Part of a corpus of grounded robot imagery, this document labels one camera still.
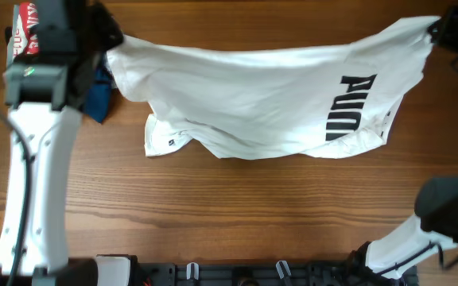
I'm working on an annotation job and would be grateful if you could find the white t-shirt black print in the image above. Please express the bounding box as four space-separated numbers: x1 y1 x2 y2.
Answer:
107 16 435 160

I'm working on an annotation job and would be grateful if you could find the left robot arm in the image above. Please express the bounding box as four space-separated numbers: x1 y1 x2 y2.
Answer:
0 0 123 285

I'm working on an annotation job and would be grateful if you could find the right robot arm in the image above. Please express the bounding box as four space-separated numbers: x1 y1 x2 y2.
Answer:
331 6 458 285

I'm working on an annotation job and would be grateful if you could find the navy blue garment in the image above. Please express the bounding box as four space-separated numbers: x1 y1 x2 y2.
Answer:
83 59 113 123

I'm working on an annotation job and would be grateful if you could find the red printed t-shirt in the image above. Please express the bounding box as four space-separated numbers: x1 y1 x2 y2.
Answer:
12 2 39 57

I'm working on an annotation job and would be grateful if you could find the left black cable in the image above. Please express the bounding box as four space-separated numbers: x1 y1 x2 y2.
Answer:
0 95 36 286

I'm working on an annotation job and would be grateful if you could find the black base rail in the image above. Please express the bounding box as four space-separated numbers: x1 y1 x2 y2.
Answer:
131 261 419 286

